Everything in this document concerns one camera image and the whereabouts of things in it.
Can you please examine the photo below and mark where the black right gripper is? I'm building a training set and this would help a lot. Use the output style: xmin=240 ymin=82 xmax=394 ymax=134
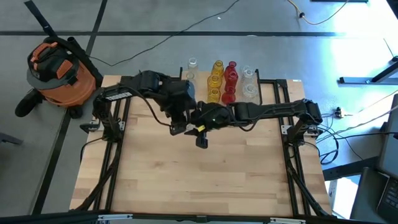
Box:
xmin=184 ymin=101 xmax=233 ymax=149

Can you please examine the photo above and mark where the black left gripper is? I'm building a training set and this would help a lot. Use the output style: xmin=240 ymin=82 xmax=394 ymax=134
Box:
xmin=161 ymin=83 xmax=197 ymax=136

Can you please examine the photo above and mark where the yellow small ribbed vase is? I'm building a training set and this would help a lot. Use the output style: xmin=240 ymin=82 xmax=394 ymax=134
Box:
xmin=206 ymin=88 xmax=221 ymax=104

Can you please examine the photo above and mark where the red round glass vase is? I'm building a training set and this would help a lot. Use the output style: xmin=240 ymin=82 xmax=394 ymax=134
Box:
xmin=221 ymin=86 xmax=236 ymax=105

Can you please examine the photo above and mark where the yellow wide ribbed vase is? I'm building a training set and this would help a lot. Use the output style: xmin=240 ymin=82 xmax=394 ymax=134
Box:
xmin=207 ymin=74 xmax=223 ymax=91

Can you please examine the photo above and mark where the clear tall slim glass vase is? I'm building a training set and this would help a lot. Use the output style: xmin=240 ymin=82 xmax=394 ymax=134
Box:
xmin=187 ymin=57 xmax=199 ymax=73

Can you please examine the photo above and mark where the red tall glass vase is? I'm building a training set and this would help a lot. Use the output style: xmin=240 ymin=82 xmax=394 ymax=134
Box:
xmin=224 ymin=72 xmax=239 ymax=90

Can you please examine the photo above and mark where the clear wide round glass vase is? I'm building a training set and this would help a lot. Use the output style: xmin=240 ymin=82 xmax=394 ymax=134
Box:
xmin=242 ymin=83 xmax=259 ymax=102

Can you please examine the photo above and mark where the yellow tall bottle vase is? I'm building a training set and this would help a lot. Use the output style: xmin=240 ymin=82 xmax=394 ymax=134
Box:
xmin=212 ymin=60 xmax=224 ymax=77

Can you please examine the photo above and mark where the red square glass vase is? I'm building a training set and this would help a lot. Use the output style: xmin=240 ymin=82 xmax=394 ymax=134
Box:
xmin=226 ymin=60 xmax=239 ymax=75

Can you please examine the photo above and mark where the wooden shelf with black legs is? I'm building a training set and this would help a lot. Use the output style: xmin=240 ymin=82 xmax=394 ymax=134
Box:
xmin=178 ymin=67 xmax=264 ymax=108

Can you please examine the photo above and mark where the orange and black shop vacuum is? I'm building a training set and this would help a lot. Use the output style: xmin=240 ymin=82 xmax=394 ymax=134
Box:
xmin=26 ymin=40 xmax=98 ymax=119

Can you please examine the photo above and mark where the black floor tape strip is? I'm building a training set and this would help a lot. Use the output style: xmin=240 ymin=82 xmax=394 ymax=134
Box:
xmin=30 ymin=0 xmax=109 ymax=215

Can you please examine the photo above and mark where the black desk beam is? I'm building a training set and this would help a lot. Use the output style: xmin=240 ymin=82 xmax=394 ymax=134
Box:
xmin=322 ymin=155 xmax=379 ymax=181

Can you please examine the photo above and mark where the grey chair leg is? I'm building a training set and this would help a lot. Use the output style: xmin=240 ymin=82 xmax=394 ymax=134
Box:
xmin=0 ymin=132 xmax=23 ymax=146

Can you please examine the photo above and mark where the black desk foot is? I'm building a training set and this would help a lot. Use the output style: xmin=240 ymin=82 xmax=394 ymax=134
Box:
xmin=338 ymin=55 xmax=398 ymax=85

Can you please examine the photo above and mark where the grey monitor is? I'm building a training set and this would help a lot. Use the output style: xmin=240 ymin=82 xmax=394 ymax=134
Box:
xmin=377 ymin=93 xmax=398 ymax=180

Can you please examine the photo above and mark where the black keyboard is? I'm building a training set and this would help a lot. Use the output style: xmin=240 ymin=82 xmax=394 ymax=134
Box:
xmin=376 ymin=177 xmax=398 ymax=224

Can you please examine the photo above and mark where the thin black floor cable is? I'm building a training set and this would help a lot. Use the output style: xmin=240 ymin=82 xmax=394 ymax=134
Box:
xmin=88 ymin=0 xmax=242 ymax=68

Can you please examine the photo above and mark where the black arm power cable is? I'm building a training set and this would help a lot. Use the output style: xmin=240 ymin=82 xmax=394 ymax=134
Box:
xmin=80 ymin=136 xmax=108 ymax=163

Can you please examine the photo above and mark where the silver frame bracket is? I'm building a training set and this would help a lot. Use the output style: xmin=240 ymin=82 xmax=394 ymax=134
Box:
xmin=269 ymin=217 xmax=305 ymax=224
xmin=98 ymin=213 xmax=133 ymax=221

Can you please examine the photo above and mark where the black aluminium table frame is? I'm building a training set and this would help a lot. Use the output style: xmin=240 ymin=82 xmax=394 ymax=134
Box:
xmin=70 ymin=74 xmax=333 ymax=218

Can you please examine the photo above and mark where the black cable bundle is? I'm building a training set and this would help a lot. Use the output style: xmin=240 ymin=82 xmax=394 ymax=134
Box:
xmin=306 ymin=111 xmax=398 ymax=166

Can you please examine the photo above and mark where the yellow extension cable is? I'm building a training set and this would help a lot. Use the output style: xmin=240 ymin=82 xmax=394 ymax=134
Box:
xmin=286 ymin=0 xmax=351 ymax=26

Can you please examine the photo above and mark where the white cable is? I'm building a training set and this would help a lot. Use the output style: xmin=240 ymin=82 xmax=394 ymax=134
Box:
xmin=341 ymin=90 xmax=398 ymax=134

